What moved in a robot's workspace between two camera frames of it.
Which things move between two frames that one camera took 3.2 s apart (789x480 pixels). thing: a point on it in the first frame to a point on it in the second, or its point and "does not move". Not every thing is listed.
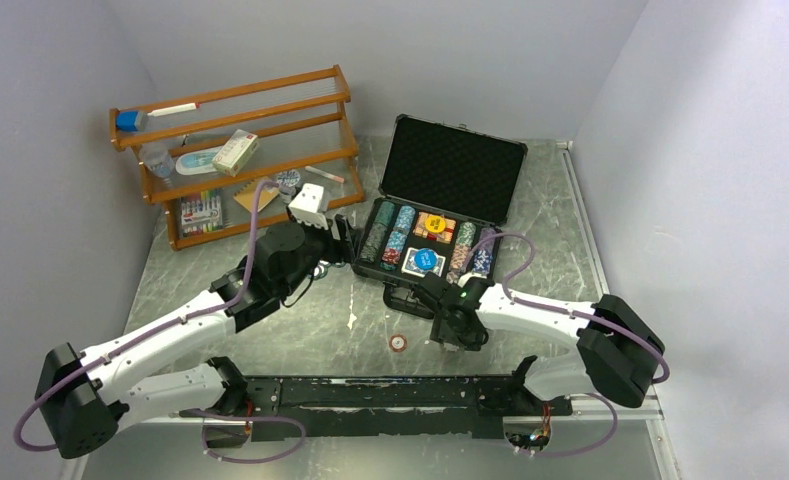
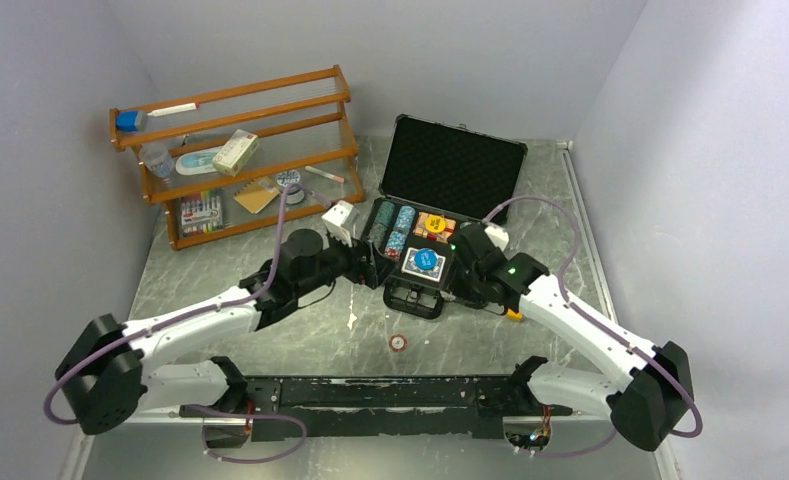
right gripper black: x=470 y=340 to x=460 y=289
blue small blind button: x=426 y=259 does not move
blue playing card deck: x=409 y=266 does not move
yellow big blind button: x=435 y=224 does not move
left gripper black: x=342 y=248 to x=375 y=269
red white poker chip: x=398 y=343 does not move
